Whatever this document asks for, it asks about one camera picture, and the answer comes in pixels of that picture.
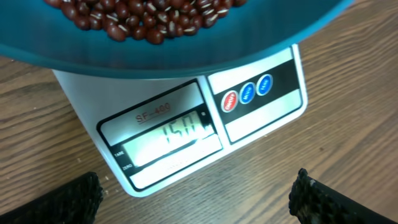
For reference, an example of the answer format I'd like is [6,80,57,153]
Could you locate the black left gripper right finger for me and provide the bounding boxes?
[289,168,397,224]

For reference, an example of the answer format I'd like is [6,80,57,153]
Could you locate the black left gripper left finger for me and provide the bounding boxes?
[1,172,103,224]

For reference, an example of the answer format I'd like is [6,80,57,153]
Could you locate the white digital kitchen scale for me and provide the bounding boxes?
[54,45,308,197]

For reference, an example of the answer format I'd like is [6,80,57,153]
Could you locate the blue metal bowl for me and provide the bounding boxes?
[1,0,351,79]

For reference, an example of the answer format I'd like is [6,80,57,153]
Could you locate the red beans in bowl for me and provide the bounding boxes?
[44,0,247,45]

